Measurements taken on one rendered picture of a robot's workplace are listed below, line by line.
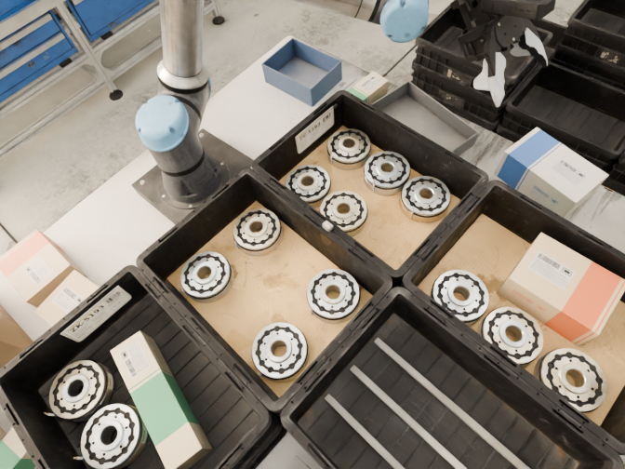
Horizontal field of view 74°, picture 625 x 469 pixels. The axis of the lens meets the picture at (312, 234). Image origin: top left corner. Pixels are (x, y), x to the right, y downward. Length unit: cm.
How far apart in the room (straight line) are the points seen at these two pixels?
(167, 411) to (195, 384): 8
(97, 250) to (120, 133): 141
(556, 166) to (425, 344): 56
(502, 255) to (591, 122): 108
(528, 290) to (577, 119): 117
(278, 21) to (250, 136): 175
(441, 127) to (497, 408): 76
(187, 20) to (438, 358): 81
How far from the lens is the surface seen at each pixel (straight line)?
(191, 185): 107
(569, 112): 192
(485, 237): 93
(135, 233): 119
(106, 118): 268
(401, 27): 75
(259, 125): 130
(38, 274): 117
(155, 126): 99
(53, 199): 245
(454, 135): 126
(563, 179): 113
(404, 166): 97
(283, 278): 86
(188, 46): 100
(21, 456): 106
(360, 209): 89
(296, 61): 148
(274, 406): 70
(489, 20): 87
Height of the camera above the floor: 161
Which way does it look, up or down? 61 degrees down
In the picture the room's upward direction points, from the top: 10 degrees counter-clockwise
